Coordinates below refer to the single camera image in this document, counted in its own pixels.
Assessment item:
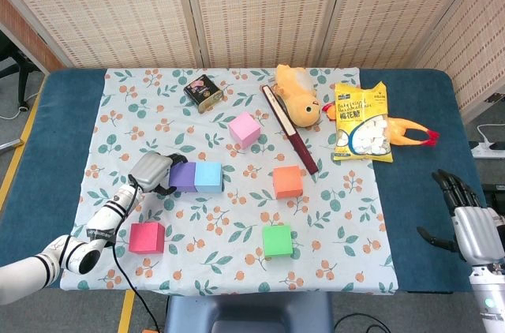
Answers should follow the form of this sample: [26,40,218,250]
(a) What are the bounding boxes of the white floor cable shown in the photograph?
[0,106,24,121]

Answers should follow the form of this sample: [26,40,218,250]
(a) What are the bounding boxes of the white power strip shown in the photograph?
[471,141,505,159]

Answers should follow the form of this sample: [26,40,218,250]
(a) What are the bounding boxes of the floral print tablecloth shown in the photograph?
[59,67,399,297]

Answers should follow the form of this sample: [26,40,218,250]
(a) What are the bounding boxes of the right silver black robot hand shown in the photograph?
[417,169,505,265]

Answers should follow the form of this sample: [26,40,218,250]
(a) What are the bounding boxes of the white power strip cable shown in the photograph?
[477,123,505,144]

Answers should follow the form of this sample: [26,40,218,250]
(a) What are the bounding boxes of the pink foam cube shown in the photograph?
[227,111,262,150]

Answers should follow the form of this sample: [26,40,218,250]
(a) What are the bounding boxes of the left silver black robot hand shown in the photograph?
[129,151,189,196]

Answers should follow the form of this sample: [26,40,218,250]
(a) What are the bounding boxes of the light blue foam cube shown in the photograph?
[194,161,224,194]

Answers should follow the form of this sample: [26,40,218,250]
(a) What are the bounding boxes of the yellow marshmallow bag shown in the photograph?
[332,80,395,164]

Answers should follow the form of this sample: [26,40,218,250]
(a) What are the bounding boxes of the brown wooden board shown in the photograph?
[0,0,66,73]

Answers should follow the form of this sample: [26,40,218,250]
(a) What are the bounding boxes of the woven bamboo screen panel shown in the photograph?
[321,0,490,69]
[0,0,202,69]
[185,0,350,69]
[413,0,505,121]

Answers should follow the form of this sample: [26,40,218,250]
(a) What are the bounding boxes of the blue table cover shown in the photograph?
[0,68,505,294]

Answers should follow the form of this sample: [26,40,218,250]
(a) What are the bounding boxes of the purple foam cube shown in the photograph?
[168,161,197,193]

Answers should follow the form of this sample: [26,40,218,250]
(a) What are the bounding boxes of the red foam cube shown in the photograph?
[128,222,166,256]

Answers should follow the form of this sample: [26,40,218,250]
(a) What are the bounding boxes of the yellow plush chick toy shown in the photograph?
[274,64,322,129]

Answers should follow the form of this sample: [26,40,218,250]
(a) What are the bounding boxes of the rubber chicken toy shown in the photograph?
[321,102,441,149]

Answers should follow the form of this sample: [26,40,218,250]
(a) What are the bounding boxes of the dark red folded fan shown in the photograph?
[259,84,320,175]

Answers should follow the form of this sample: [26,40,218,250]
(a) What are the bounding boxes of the black metal tin can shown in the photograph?
[183,74,224,114]

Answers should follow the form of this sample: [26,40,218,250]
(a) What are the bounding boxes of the black office chair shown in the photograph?
[0,31,40,113]

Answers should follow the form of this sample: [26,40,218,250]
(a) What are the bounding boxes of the green foam cube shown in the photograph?
[262,224,294,259]

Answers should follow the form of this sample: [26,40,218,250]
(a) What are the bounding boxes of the orange foam cube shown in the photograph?
[272,165,305,200]

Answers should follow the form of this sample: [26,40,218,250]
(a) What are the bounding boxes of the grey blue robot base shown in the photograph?
[163,293,335,333]

